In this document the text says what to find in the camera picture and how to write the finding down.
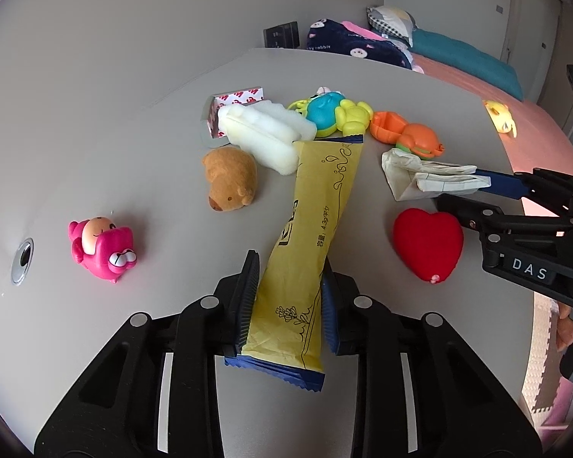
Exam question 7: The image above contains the dark blue printed blanket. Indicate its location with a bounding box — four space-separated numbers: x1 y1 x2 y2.
306 18 413 68

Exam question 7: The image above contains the orange plastic toy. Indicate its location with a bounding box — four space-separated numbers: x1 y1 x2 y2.
369 111 446 161

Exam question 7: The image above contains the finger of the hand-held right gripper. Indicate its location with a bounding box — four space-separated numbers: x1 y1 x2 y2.
437 193 573 246
475 167 573 218

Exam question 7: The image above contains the red heart toy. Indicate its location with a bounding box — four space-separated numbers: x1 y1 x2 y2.
393 208 465 285

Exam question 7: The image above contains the white paper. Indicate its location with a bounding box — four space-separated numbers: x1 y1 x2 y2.
381 148 492 201

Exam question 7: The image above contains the black wall panel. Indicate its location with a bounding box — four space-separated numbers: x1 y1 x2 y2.
264 21 301 49

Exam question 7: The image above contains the bed with pink sheet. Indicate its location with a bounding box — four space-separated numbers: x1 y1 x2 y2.
408 52 573 230

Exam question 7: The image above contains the teal pillow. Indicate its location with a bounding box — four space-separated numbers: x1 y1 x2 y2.
408 27 524 102

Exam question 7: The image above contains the green and blue toy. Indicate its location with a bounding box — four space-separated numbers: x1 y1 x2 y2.
286 87 374 139

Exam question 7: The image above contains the person's right hand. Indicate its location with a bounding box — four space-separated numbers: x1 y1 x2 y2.
556 303 573 353

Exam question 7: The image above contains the yellow plush duck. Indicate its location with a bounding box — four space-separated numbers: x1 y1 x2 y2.
482 100 518 138

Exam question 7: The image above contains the white box with red print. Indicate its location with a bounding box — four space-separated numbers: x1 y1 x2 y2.
205 87 264 140

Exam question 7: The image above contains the metal cable grommet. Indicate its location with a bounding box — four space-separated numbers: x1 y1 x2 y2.
11 237 34 286

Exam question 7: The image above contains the pink cloth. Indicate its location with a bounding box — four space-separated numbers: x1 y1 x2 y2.
341 20 379 40

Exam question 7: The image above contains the colourful puzzle floor mat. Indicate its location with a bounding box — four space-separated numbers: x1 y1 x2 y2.
520 293 573 415

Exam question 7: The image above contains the yellow snack packet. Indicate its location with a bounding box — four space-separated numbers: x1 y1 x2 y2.
223 134 364 393

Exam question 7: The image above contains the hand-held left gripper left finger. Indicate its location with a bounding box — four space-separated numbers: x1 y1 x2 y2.
34 249 261 458

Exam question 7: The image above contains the white foam piece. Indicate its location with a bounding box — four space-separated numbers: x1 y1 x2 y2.
217 99 317 176

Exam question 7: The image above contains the pink plastic toy figure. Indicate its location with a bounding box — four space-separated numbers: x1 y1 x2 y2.
68 216 138 284

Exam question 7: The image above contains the checkered pillow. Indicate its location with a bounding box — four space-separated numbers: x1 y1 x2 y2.
366 6 418 48

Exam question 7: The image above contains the brown plush bear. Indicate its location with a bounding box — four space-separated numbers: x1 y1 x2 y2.
201 147 259 213

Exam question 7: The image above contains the white door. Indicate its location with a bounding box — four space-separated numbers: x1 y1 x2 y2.
501 0 565 65

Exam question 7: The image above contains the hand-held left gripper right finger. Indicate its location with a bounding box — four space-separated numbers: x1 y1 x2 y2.
321 260 542 458

